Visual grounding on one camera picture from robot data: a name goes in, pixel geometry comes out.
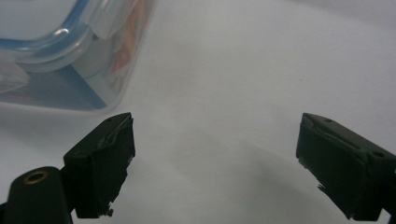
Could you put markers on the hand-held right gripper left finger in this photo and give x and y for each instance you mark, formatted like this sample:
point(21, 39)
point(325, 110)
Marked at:
point(99, 168)

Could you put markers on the clear plastic container blue seal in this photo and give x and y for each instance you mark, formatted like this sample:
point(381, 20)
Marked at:
point(70, 53)

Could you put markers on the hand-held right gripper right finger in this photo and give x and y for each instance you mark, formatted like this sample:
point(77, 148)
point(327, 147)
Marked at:
point(342, 168)

